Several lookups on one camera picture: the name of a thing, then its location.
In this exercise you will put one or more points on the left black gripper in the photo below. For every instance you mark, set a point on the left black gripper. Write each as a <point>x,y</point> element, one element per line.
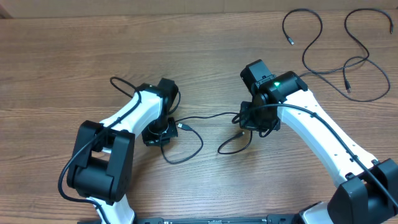
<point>172,130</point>

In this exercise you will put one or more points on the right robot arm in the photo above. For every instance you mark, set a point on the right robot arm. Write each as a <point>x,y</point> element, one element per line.
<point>366,188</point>

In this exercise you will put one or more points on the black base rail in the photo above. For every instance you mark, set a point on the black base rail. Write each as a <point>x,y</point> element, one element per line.
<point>268,219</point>

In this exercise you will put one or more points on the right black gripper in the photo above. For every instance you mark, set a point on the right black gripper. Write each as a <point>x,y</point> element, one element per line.
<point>249,121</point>

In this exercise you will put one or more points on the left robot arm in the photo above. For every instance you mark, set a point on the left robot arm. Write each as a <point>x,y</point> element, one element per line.
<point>100,168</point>

